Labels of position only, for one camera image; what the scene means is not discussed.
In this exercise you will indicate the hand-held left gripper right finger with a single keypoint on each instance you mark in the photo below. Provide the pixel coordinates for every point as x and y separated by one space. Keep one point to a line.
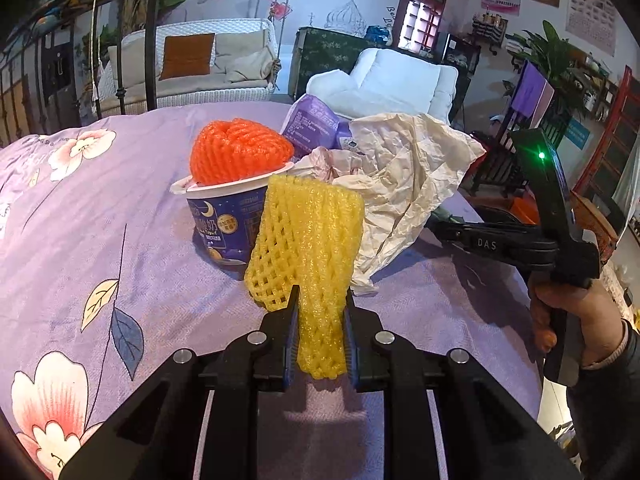
350 355

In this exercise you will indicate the red telephone booth cabinet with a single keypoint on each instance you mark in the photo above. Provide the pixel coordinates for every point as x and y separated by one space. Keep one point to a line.
422 10

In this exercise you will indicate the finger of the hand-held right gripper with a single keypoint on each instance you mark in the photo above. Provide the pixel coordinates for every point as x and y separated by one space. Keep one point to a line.
490 247

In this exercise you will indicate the red wooden frame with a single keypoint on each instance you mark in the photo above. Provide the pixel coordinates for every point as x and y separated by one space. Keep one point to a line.
612 140

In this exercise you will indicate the black metal bed frame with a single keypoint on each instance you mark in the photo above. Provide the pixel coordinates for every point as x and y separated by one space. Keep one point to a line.
152 35

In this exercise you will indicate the white paper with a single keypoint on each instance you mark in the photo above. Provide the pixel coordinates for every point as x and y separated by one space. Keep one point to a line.
410 180

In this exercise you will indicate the purple plastic packet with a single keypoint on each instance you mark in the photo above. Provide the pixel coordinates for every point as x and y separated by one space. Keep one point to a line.
310 125

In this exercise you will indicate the yellow foam fruit net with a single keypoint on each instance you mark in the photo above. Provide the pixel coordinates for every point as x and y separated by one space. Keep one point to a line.
305 240

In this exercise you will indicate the white lounge chair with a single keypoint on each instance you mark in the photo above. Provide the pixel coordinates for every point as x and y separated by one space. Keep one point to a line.
400 80

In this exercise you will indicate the orange foam fruit net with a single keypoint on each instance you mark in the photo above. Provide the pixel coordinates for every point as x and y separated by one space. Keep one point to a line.
240 147

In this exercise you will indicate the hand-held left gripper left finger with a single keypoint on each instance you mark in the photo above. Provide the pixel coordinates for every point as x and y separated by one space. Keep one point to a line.
291 355

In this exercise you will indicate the white wicker swing sofa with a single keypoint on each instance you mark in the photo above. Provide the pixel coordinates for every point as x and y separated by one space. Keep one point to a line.
135 95

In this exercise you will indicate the green potted plant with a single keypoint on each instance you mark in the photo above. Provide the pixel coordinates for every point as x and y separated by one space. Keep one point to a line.
555 55

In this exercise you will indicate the purple floral bedsheet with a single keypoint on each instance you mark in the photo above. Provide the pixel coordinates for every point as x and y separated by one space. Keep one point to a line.
125 200

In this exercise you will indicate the blue paper cup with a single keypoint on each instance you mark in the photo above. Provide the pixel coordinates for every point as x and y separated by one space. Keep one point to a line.
225 220

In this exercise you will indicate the blue wall sign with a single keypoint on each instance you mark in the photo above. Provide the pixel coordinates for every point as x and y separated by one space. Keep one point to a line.
578 135

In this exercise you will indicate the orange cushion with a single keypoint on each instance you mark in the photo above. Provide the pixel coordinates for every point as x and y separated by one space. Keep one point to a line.
186 56

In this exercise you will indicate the person's right forearm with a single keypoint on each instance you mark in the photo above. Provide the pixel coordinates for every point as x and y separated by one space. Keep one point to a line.
610 400

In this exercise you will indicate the orange plastic bucket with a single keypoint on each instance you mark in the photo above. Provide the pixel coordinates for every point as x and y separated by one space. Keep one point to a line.
526 210

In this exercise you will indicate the purple towel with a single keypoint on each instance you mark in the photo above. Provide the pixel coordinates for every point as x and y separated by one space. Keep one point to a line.
530 90

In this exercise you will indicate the white wall poster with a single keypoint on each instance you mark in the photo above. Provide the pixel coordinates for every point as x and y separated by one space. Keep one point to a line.
592 7

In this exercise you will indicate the cream cushion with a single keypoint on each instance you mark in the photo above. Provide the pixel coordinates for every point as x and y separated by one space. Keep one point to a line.
242 57

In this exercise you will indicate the green patterned cabinet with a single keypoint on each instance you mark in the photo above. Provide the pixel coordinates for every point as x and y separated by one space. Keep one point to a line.
325 55

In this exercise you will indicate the black metal rack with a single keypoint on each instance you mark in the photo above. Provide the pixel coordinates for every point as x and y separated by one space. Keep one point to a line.
462 65

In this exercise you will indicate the pink tissue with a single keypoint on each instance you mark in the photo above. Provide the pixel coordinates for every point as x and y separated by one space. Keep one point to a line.
320 162

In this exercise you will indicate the person's right hand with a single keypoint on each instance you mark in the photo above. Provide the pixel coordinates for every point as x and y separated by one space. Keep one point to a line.
595 320

